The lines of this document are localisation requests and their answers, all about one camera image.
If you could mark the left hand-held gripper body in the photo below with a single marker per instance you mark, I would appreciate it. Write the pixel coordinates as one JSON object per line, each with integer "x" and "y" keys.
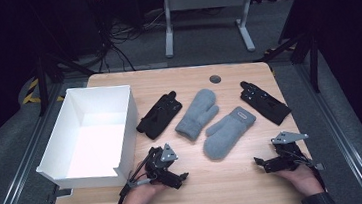
{"x": 160, "y": 171}

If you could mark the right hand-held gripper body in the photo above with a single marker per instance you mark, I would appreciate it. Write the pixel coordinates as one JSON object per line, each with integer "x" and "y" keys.
{"x": 288, "y": 158}

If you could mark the grey mitten with label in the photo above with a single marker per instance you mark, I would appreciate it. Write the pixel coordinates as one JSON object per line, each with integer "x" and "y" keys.
{"x": 225, "y": 134}

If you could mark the black glove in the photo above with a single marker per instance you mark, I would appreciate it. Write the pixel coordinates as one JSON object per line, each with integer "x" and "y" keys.
{"x": 266, "y": 104}
{"x": 158, "y": 117}

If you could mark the plain grey mitten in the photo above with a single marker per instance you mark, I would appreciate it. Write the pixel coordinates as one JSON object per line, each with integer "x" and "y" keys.
{"x": 197, "y": 114}

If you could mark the white box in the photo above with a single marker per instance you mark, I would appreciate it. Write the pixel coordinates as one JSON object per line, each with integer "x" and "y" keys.
{"x": 93, "y": 147}

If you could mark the person's right hand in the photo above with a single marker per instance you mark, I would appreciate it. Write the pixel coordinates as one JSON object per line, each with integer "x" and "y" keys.
{"x": 305, "y": 178}

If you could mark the person's left hand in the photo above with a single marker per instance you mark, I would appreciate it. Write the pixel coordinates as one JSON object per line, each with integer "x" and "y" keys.
{"x": 141, "y": 194}

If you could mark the black metal stand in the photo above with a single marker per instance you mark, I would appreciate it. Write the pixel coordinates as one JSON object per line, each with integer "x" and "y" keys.
{"x": 42, "y": 81}
{"x": 314, "y": 62}

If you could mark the yellow black hazard tape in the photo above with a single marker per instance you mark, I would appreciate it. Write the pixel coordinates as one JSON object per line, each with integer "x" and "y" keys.
{"x": 271, "y": 51}
{"x": 31, "y": 94}

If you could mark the grey table bracket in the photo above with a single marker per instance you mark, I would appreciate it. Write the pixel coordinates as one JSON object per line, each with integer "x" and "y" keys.
{"x": 64, "y": 192}
{"x": 320, "y": 167}

